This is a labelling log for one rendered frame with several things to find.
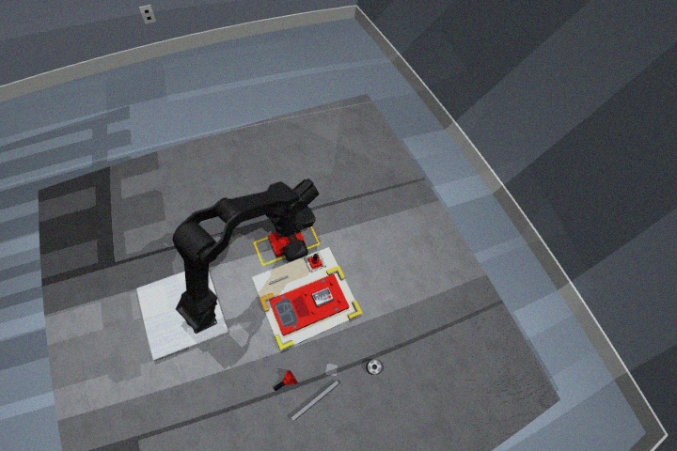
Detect grey flat bar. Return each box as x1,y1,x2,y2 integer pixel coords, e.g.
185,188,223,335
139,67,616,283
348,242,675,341
291,381,339,420

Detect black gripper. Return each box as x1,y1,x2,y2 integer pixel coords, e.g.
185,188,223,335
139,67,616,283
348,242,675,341
271,217,308,262

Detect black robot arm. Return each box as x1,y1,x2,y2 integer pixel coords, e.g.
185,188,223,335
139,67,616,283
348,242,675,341
173,179,319,334

